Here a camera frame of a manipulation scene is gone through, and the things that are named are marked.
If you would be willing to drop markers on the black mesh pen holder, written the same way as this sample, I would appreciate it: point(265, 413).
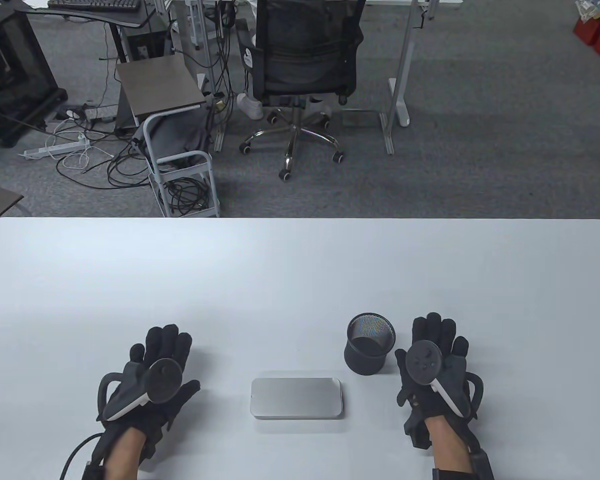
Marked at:
point(367, 361)

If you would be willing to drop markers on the black mesh office chair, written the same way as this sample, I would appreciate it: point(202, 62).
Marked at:
point(305, 55)

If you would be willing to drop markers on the silver sliding box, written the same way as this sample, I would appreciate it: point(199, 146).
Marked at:
point(296, 398)

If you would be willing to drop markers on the white desk frame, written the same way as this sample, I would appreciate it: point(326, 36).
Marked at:
point(399, 95)
point(207, 60)

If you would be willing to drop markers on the white power strip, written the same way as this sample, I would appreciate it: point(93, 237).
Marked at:
point(55, 149)

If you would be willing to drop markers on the black cabinet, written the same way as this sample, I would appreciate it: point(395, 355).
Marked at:
point(10, 75)

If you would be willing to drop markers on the black and white hand controller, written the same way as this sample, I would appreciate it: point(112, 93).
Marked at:
point(422, 362)
point(162, 380)

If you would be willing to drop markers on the person's left forearm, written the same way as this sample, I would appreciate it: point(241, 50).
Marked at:
point(125, 457)

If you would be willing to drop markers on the person's right hand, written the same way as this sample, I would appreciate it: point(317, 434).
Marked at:
point(437, 327)

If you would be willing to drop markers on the person's right forearm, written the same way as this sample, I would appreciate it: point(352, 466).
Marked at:
point(450, 445)

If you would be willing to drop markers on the black keyboard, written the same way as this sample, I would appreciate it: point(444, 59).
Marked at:
point(92, 4)

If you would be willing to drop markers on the person's left hand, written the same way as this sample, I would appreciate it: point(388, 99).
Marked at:
point(167, 342)

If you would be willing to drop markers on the grey bag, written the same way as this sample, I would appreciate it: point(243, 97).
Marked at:
point(172, 135)

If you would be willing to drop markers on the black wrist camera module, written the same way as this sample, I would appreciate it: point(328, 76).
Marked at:
point(94, 471)
point(480, 465)

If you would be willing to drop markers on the brown top side table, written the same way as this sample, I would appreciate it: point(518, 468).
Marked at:
point(160, 82)

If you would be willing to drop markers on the black desk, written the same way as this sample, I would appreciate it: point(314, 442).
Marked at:
point(125, 20)

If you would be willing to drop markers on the white rolling cart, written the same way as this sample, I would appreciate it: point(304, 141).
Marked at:
point(185, 160)

